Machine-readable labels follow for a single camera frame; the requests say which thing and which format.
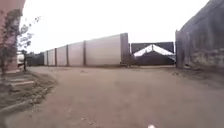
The brown dirt road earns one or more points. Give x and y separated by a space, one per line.
116 96

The dark metal gate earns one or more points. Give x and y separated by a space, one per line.
150 59

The grassy dirt verge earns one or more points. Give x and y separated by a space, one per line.
26 90

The white vehicle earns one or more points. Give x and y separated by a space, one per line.
20 59

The thin leafy tree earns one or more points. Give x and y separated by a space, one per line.
8 41

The pink building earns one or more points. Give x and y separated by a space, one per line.
10 6

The white panel wall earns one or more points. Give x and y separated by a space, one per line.
100 50

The dark grey wall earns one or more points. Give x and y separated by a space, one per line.
203 36

